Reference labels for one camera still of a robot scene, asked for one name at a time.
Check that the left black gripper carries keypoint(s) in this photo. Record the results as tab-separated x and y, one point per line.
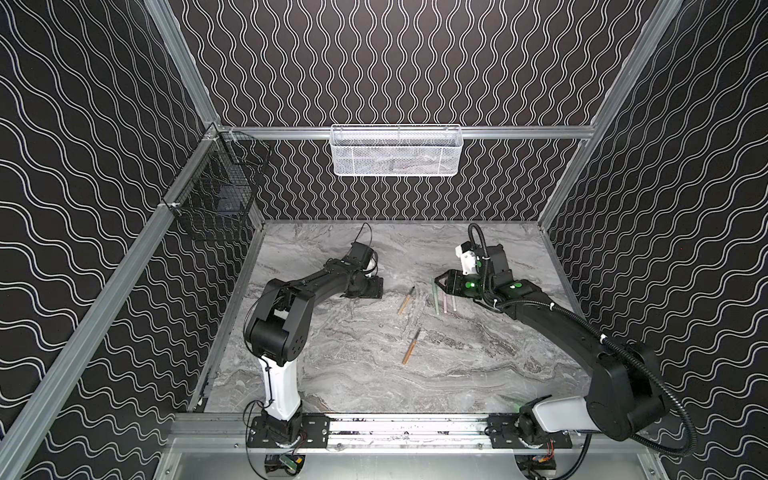
369	285

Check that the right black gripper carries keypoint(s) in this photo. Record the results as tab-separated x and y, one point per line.
458	282

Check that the green pen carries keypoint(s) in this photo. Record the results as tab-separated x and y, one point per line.
436	299

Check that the orange pen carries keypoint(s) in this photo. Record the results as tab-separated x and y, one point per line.
407	299
411	347

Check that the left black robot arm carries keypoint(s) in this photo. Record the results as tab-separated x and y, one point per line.
277	329

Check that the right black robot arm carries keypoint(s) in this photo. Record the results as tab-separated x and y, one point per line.
627	398

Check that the white mesh basket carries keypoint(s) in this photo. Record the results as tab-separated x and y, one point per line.
388	150

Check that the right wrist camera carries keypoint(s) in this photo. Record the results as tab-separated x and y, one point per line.
468	258

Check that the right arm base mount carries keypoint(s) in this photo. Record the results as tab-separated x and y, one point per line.
515	431

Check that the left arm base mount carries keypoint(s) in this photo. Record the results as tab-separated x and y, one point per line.
305	430

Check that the black wire basket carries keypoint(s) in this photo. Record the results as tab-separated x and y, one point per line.
219	201

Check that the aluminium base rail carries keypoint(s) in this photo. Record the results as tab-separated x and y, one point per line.
358	433

